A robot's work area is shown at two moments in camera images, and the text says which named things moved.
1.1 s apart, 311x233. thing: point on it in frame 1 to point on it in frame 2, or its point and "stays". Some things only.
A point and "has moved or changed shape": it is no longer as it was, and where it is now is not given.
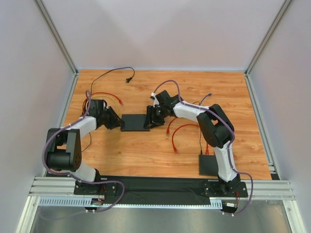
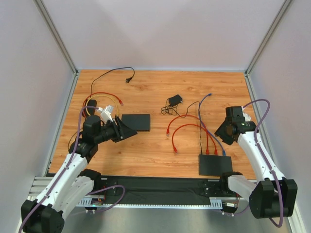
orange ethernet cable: (112, 95) stays
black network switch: (133, 123) stays
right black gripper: (156, 115) to (220, 132)
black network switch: (208, 165) stays
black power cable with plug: (129, 80) has moved or changed shape
